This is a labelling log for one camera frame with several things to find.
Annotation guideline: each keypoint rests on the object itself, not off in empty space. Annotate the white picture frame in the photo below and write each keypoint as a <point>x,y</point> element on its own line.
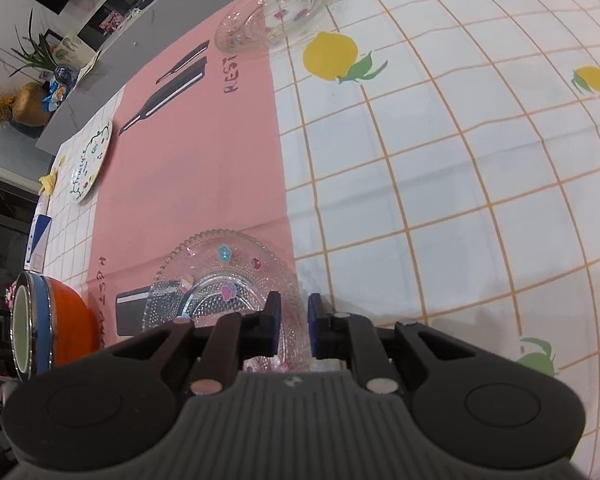
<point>77,50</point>

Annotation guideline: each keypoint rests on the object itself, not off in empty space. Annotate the blue steel bowl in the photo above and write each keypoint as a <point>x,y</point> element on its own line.
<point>41,320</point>

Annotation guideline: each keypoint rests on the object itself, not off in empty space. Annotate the blue snack bags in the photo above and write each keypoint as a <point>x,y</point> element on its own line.
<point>55,92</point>

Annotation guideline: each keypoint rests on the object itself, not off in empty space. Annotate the large clear glass plate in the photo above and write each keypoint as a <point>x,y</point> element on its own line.
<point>220,270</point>

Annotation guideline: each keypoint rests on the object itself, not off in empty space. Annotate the orange steel bowl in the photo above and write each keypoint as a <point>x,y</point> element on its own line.
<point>72,320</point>

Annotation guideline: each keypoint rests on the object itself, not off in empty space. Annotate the pink placemat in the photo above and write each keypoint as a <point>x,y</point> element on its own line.
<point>190,160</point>

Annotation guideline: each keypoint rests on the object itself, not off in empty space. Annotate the white checked lemon tablecloth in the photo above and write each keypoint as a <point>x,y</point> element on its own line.
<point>455,160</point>

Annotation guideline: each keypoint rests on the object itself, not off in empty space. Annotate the gold vase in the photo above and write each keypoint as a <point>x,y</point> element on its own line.
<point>30,105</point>

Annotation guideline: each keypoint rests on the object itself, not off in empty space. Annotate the dark glass cabinet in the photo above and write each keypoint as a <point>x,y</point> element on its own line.
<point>0,240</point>

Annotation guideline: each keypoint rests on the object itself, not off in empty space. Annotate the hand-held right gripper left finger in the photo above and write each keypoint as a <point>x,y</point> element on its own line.
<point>275,320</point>

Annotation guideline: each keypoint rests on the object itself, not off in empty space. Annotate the small clear glass plate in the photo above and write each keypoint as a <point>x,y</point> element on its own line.
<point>280,15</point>

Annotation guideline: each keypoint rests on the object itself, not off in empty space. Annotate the pink photo card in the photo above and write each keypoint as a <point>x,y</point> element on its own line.
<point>111,22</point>

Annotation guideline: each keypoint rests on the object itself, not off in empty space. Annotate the green potted plant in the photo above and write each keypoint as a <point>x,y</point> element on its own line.
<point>35,55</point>

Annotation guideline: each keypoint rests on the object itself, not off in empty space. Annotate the green ceramic bowl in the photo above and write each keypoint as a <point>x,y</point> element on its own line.
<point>21,330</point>

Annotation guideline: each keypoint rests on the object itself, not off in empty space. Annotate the white fruit pattern plate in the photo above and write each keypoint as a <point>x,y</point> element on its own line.
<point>87,165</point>

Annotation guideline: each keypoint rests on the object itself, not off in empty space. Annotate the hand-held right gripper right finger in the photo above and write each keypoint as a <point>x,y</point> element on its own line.
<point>316,327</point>

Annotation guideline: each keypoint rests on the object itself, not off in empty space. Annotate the banana peel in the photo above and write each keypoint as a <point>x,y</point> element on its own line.
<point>47,182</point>

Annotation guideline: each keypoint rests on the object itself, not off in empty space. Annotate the white and blue box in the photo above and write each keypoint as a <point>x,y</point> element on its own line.
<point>39,240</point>

